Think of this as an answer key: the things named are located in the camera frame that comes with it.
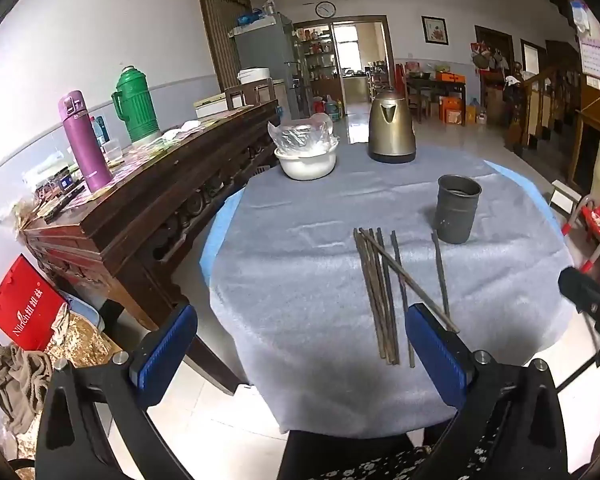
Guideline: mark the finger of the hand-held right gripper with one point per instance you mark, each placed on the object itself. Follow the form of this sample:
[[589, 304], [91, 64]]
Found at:
[[580, 287]]

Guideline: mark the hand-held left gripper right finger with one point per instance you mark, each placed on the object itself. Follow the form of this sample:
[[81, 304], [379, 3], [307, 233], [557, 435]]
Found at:
[[434, 350]]

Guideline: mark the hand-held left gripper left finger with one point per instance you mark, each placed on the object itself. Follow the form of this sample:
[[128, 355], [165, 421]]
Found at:
[[164, 347]]

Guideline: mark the pile of dark chopsticks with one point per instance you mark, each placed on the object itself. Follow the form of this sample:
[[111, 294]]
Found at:
[[380, 300]]

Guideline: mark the grey metal cup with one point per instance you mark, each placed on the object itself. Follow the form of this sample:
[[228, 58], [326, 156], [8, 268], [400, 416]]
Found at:
[[456, 212]]

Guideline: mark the red plastic chair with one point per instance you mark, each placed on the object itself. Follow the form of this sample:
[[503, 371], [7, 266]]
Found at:
[[597, 220]]

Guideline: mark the gold patterned sack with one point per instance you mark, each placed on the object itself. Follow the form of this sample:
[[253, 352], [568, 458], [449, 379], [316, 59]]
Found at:
[[82, 342]]

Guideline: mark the white step stool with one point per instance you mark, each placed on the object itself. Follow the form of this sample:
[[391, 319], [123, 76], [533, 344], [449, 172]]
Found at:
[[565, 195]]

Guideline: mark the blue table cover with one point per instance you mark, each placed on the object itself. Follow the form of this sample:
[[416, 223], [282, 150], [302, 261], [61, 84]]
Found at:
[[220, 230]]

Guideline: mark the person's black floral clothing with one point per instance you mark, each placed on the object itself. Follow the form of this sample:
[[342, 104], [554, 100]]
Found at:
[[350, 460]]

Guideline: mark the carved dark wooden sideboard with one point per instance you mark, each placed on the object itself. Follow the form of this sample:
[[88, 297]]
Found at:
[[145, 210]]

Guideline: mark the red cardboard box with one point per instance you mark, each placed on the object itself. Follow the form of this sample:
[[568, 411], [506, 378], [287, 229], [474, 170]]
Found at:
[[22, 305]]

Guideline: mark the grey-brown rag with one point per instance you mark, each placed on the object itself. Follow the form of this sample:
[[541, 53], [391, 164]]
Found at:
[[17, 385]]

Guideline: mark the grey tablecloth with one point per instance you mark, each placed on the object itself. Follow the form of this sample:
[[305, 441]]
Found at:
[[305, 270]]

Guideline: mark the wooden stair railing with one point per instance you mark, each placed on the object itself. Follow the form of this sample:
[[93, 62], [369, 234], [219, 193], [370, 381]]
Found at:
[[540, 105]]

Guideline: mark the glass jar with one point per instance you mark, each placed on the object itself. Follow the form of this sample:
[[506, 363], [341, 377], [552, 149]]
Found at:
[[60, 180]]

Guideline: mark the clear plastic cup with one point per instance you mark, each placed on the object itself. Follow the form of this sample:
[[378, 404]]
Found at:
[[112, 152]]

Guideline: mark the purple thermos bottle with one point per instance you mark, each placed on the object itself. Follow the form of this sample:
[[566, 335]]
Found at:
[[84, 145]]

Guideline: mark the gold electric kettle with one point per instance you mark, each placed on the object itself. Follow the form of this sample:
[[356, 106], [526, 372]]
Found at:
[[391, 130]]

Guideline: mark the clear plastic bottle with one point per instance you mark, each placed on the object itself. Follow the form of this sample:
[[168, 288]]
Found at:
[[98, 132]]

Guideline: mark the white bowl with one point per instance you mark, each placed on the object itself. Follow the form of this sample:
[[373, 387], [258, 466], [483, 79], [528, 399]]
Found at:
[[305, 165]]

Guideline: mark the green thermos flask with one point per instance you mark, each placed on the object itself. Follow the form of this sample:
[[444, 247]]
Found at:
[[139, 107]]

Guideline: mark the orange box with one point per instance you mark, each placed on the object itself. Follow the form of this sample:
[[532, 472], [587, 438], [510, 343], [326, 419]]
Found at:
[[452, 78]]

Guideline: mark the dark wooden dining table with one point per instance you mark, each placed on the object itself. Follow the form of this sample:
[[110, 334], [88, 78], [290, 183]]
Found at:
[[437, 87]]

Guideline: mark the white chest freezer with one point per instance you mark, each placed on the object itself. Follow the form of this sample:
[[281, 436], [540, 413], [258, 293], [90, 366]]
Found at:
[[211, 106]]

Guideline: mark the clear plastic bag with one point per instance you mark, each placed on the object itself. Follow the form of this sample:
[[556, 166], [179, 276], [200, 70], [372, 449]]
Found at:
[[300, 132]]

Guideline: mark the wooden chair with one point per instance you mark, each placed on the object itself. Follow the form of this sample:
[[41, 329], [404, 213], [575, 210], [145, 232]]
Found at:
[[250, 95]]

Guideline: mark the white round container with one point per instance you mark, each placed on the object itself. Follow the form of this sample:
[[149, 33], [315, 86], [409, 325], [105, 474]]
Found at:
[[254, 76]]

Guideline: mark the framed picture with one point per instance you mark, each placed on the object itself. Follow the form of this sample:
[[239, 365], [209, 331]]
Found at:
[[435, 30]]

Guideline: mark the glass display shelf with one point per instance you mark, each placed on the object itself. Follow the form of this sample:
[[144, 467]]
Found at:
[[317, 65]]

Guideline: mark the grey refrigerator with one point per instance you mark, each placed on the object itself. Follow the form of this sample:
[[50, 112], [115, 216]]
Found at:
[[265, 55]]

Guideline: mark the brown wooden door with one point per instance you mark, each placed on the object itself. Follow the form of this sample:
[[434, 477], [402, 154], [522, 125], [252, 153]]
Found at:
[[220, 35]]

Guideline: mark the wall calendar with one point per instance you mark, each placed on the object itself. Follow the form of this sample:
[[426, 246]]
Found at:
[[595, 60]]

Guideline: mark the round wall clock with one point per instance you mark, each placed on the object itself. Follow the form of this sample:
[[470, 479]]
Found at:
[[325, 9]]

